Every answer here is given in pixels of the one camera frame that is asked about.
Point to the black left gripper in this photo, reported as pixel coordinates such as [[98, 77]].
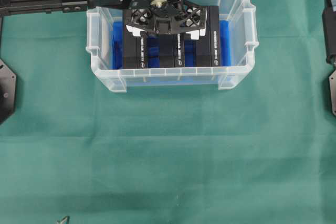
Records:
[[163, 17]]

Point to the black realsense box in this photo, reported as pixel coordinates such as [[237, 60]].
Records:
[[171, 51], [208, 48], [134, 46]]

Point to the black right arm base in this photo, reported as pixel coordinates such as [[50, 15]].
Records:
[[328, 92]]

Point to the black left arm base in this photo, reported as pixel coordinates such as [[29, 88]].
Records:
[[8, 89]]

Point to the clear plastic storage case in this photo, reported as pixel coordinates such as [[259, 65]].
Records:
[[240, 14]]

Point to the blue plastic liner sheet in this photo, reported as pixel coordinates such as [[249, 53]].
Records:
[[155, 76]]

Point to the green table cloth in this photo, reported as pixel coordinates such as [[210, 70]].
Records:
[[262, 152]]

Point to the grey bracket at bottom edge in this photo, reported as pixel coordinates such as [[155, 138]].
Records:
[[63, 220]]

